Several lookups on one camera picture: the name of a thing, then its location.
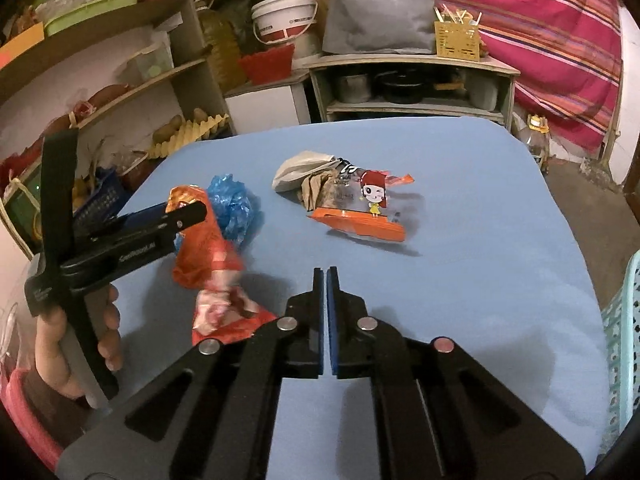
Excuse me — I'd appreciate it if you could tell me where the teal plastic basket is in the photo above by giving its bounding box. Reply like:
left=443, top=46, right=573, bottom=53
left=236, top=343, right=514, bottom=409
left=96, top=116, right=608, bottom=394
left=599, top=250, right=640, bottom=457

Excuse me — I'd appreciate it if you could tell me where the yellow box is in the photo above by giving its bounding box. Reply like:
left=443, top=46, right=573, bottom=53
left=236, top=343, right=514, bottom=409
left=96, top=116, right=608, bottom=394
left=0, top=24, right=46, bottom=69

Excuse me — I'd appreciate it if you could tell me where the white plastic bucket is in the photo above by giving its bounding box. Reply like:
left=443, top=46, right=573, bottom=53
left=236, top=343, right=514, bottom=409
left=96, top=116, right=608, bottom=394
left=251, top=0, right=320, bottom=44

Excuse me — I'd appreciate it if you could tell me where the red striped cloth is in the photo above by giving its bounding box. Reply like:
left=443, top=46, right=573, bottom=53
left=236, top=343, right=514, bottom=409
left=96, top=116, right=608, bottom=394
left=305, top=0, right=627, bottom=155

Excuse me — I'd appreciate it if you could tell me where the red plastic wrapper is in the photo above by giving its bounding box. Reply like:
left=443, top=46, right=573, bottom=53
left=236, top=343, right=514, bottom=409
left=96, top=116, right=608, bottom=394
left=169, top=184, right=279, bottom=347

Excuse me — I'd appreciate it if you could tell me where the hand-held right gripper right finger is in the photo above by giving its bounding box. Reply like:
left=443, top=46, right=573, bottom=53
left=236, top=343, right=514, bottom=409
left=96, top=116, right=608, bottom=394
left=327, top=265, right=587, bottom=480

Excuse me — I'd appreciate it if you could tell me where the small oil bottle yellow cap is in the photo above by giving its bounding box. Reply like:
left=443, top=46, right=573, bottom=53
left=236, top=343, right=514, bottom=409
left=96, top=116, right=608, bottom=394
left=519, top=114, right=551, bottom=174

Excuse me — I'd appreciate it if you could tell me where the white cabinet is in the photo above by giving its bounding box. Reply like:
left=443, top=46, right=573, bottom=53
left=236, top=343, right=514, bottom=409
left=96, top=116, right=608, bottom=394
left=224, top=72, right=312, bottom=137

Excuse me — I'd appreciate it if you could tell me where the person's left hand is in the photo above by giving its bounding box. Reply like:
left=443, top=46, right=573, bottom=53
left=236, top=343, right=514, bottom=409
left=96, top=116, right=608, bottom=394
left=35, top=284, right=124, bottom=401

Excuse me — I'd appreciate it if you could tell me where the orange cartoon girl packet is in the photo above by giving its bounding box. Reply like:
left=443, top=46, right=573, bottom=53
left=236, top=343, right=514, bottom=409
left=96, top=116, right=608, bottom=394
left=307, top=167, right=416, bottom=244

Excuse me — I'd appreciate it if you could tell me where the red plastic basin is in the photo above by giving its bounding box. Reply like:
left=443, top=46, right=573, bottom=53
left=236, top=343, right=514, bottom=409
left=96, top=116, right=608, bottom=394
left=235, top=43, right=296, bottom=85

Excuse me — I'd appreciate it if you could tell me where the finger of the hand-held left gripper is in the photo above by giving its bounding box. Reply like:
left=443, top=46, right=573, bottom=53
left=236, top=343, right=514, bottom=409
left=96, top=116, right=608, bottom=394
left=75, top=208, right=174, bottom=235
left=97, top=201, right=209, bottom=247

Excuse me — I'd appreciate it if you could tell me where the crumpled brown paper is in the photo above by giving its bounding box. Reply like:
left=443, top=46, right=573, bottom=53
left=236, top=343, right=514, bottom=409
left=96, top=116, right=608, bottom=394
left=299, top=169, right=347, bottom=212

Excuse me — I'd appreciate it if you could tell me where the low wooden cabinet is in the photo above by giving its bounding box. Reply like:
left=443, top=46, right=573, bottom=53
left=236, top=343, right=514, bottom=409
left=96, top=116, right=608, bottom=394
left=304, top=52, right=521, bottom=129

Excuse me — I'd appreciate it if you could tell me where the crumpled white bag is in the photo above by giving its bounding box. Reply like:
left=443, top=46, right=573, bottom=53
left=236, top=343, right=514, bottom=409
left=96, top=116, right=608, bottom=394
left=272, top=149, right=334, bottom=194

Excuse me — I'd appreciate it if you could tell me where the large cooking oil bottle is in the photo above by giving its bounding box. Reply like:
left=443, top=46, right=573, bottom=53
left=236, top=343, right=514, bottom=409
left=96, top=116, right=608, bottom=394
left=197, top=0, right=246, bottom=92

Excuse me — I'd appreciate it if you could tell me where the yellow egg tray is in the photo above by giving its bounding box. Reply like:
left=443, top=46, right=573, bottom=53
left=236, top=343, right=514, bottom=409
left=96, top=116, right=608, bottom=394
left=147, top=112, right=230, bottom=160

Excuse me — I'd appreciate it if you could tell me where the blue plastic bag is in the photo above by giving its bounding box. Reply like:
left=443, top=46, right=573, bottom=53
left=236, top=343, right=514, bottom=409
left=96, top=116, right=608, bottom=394
left=206, top=174, right=264, bottom=252

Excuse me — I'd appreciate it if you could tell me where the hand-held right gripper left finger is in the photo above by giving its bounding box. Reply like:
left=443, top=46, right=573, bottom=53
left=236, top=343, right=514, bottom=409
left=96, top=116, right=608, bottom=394
left=55, top=267, right=325, bottom=480

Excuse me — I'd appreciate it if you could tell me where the blue tablecloth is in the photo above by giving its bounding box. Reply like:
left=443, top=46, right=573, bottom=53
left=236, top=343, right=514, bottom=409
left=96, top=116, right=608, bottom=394
left=107, top=116, right=615, bottom=480

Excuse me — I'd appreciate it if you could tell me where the wooden shelf unit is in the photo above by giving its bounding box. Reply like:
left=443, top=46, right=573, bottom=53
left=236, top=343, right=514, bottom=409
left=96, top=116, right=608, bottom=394
left=0, top=0, right=232, bottom=261

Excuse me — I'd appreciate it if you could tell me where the blue plastic crate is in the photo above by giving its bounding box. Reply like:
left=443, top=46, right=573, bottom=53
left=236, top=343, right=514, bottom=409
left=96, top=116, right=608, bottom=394
left=70, top=166, right=127, bottom=232

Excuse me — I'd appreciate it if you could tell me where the white pot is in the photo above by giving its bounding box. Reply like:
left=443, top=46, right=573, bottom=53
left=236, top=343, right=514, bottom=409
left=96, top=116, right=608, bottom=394
left=467, top=76, right=499, bottom=112

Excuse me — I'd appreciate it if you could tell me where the small steel pot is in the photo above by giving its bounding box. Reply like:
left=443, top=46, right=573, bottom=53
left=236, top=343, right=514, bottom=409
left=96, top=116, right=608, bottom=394
left=333, top=73, right=374, bottom=104

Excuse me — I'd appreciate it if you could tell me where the black pot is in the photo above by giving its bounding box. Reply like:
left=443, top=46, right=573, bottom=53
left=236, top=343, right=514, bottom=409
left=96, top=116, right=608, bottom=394
left=374, top=69, right=427, bottom=106

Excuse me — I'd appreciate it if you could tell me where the grey bag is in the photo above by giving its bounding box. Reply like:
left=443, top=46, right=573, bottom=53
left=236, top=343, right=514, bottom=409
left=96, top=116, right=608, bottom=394
left=322, top=0, right=437, bottom=56

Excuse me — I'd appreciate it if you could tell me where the green plastic tray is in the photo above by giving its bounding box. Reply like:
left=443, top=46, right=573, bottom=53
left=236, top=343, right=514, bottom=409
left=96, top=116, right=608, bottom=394
left=42, top=0, right=142, bottom=37

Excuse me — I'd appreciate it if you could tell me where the yellow chopstick holder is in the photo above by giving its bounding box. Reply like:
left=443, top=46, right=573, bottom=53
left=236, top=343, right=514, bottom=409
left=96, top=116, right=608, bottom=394
left=433, top=6, right=482, bottom=63

